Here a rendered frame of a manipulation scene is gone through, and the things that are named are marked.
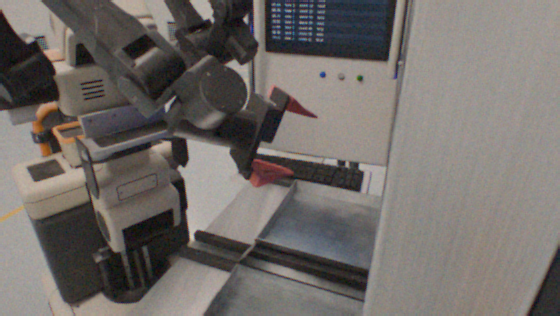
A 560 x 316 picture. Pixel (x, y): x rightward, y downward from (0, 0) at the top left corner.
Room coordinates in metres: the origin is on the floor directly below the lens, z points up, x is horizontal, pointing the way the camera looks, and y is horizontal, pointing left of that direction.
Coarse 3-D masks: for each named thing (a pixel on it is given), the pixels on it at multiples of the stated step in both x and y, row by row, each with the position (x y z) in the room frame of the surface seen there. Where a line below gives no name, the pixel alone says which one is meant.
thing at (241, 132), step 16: (256, 96) 0.49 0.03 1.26; (240, 112) 0.45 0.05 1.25; (256, 112) 0.47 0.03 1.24; (224, 128) 0.43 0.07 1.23; (240, 128) 0.44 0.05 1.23; (256, 128) 0.45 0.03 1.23; (224, 144) 0.43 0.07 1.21; (240, 144) 0.44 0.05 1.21; (256, 144) 0.44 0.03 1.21; (240, 160) 0.45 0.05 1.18
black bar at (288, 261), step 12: (204, 240) 0.62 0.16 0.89; (216, 240) 0.61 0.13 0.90; (228, 240) 0.60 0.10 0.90; (240, 252) 0.58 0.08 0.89; (252, 252) 0.57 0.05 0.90; (264, 252) 0.57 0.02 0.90; (276, 252) 0.57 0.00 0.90; (276, 264) 0.55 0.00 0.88; (288, 264) 0.54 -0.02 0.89; (300, 264) 0.53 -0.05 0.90; (312, 264) 0.53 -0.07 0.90; (324, 276) 0.51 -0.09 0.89; (336, 276) 0.51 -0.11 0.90; (348, 276) 0.50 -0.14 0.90; (360, 276) 0.50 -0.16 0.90; (360, 288) 0.49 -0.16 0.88
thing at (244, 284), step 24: (240, 288) 0.49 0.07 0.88; (264, 288) 0.49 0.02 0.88; (288, 288) 0.48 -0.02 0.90; (312, 288) 0.46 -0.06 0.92; (216, 312) 0.43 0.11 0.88; (240, 312) 0.43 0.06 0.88; (264, 312) 0.43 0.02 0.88; (288, 312) 0.43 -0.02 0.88; (312, 312) 0.43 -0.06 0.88; (336, 312) 0.43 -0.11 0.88; (360, 312) 0.43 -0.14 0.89
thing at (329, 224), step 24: (288, 192) 0.77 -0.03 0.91; (312, 192) 0.81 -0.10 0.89; (336, 192) 0.79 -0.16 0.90; (360, 192) 0.77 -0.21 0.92; (288, 216) 0.71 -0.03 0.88; (312, 216) 0.71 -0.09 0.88; (336, 216) 0.71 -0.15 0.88; (360, 216) 0.71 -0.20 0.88; (264, 240) 0.59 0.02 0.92; (288, 240) 0.63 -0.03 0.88; (312, 240) 0.63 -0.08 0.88; (336, 240) 0.63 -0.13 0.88; (360, 240) 0.62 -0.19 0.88; (336, 264) 0.53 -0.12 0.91; (360, 264) 0.55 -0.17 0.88
